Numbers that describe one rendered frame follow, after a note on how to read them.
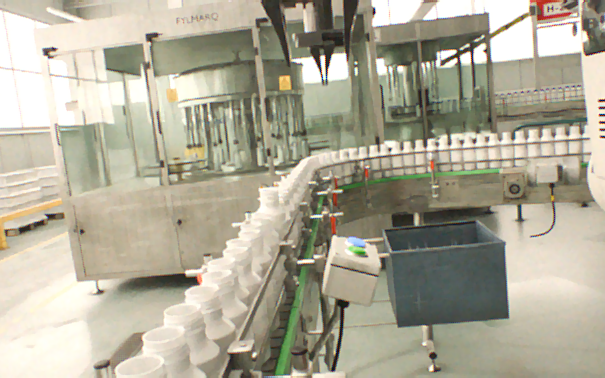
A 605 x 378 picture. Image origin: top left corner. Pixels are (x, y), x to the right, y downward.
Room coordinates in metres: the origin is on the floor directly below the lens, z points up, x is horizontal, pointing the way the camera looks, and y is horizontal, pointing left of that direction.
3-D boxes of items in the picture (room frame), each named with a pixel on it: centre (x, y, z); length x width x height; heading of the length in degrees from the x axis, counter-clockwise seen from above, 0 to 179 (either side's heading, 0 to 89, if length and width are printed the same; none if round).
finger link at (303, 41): (1.06, -0.06, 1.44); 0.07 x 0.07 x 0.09; 86
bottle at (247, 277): (0.74, 0.10, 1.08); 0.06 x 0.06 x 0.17
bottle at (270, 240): (0.97, 0.08, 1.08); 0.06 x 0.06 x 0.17
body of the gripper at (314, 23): (1.06, -0.07, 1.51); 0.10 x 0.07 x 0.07; 86
